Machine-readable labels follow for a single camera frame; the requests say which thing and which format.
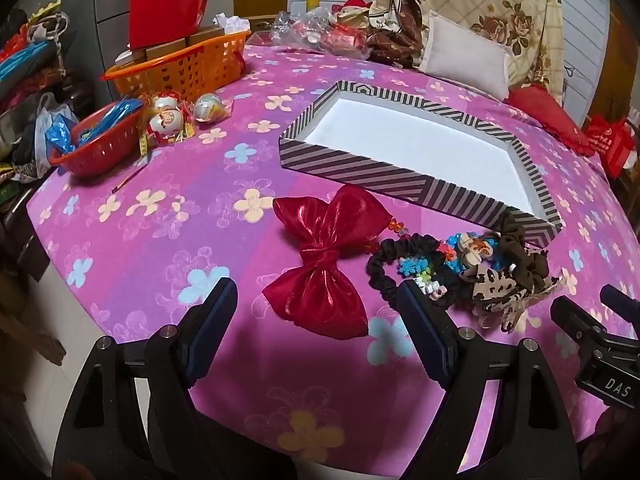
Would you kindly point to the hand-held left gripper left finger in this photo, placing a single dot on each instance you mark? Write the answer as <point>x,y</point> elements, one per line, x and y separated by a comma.
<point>211,327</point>

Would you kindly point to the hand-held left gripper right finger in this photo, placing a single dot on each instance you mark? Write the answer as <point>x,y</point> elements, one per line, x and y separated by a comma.
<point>424,330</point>

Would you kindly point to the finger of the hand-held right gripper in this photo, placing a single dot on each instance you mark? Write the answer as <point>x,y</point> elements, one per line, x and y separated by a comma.
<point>575,317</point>
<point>620,297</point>

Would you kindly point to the brown scrunchie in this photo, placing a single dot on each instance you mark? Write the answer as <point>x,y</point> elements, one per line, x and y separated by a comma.
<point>530,265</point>

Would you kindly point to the black scrunchie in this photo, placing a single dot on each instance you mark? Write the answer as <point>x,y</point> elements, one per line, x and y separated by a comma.
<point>375,266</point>

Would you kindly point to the leopard print hair bow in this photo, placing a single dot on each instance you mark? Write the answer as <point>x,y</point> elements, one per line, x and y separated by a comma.
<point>492,280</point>

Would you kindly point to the red satin hair bow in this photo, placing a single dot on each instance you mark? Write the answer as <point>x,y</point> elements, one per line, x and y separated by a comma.
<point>320,260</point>

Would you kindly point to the striped cardboard box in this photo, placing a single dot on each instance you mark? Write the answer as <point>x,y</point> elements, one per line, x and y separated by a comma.
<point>350,165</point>

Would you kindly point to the pink floral bedsheet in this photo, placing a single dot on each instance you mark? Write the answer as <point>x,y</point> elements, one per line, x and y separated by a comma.
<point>175,240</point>

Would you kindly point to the red shopping bag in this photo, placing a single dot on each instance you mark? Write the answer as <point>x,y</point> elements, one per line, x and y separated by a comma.
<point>607,142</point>

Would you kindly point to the thin pencil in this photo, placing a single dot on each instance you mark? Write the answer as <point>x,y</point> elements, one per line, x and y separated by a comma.
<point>129,180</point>

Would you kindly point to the yellow measuring tape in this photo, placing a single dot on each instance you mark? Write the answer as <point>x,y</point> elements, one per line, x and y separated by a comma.
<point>144,146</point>

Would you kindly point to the red heart pillow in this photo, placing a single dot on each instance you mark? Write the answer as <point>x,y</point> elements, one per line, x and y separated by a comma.
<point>545,112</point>

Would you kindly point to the red plastic bowl basket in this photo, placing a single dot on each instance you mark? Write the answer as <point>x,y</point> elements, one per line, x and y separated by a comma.
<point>110,152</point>

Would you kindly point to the blue plastic bag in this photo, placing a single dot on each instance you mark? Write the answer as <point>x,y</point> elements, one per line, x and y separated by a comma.
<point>57,132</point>

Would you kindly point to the orange plastic basket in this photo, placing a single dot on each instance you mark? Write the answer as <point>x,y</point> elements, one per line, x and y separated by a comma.
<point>200,67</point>

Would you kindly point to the grey plastic bag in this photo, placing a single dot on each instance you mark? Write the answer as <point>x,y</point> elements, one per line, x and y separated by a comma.
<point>22,130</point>

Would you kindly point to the white pillow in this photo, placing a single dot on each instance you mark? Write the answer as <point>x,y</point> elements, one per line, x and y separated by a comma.
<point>465,55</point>

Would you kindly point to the brown cardboard box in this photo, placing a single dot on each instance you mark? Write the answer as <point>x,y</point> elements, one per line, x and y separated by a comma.
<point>205,35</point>
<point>165,50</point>

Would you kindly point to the white tissue paper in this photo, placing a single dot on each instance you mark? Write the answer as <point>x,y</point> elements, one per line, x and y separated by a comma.
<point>231,22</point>

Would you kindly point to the clear plastic bag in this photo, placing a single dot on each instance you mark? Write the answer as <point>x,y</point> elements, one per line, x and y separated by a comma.
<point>300,30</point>

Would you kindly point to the red paper gift bag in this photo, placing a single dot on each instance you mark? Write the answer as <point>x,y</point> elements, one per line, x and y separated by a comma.
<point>165,5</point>

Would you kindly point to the red hat plush toy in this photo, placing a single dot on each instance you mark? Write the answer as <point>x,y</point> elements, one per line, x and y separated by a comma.
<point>352,10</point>

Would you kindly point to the pile of colourful cloths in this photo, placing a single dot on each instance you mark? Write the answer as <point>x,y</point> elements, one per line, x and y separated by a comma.
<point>27,55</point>

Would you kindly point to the yellow cup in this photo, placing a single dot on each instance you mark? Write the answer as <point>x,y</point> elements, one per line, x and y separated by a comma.
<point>313,2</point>

